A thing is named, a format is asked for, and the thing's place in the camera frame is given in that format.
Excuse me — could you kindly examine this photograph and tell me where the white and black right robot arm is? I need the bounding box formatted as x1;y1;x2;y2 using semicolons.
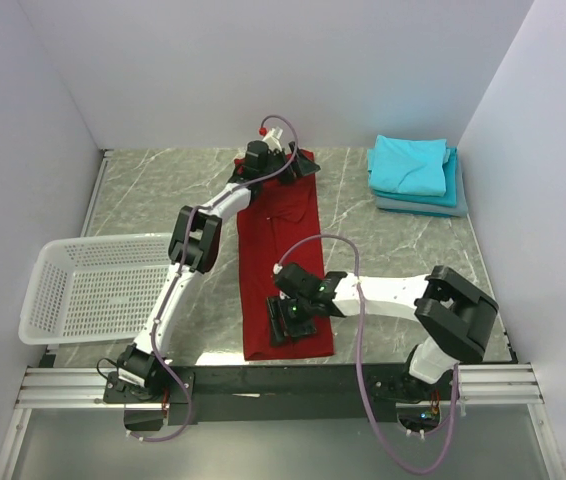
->
266;263;498;403

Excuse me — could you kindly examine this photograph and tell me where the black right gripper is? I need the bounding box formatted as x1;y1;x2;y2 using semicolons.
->
266;293;318;348

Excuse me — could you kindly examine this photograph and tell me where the white plastic laundry basket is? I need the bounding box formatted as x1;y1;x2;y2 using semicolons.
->
18;233;170;345

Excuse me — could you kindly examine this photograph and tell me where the teal folded t-shirt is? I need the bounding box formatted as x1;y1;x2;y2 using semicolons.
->
372;147;462;208

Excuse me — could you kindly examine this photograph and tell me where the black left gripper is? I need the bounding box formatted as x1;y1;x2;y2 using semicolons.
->
259;143;319;186

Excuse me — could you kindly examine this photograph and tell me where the aluminium frame rail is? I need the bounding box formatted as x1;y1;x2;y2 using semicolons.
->
16;364;544;409

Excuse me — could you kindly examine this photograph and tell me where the red t-shirt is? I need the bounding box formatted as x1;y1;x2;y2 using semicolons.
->
237;174;334;361

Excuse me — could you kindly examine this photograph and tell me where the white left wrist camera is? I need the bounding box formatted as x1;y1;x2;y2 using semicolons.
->
259;127;284;151

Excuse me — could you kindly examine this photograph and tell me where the light blue folded t-shirt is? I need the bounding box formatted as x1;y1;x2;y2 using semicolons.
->
367;135;449;197

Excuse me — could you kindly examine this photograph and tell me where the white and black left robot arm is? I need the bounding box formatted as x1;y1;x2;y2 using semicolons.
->
116;138;320;402

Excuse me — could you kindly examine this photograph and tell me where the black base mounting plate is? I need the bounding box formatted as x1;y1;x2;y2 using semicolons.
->
103;363;462;431

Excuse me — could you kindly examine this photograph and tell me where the grey folded t-shirt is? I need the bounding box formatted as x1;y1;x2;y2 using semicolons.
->
375;160;468;217

